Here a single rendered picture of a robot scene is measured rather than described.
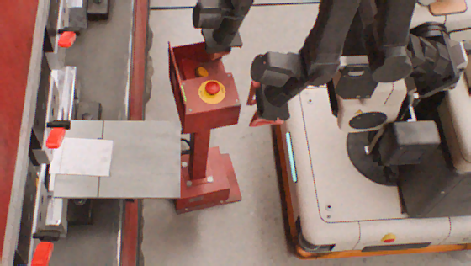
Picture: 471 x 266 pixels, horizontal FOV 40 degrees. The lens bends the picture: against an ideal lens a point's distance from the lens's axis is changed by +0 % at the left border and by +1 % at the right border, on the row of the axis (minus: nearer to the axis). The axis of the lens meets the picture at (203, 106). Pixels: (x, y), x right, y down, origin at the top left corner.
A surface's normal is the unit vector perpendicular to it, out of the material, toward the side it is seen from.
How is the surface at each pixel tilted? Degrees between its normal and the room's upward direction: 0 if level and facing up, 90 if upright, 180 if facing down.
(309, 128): 0
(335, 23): 90
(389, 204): 0
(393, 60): 90
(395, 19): 90
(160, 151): 0
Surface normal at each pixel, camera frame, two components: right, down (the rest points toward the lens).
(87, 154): 0.04, -0.48
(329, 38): 0.03, 0.85
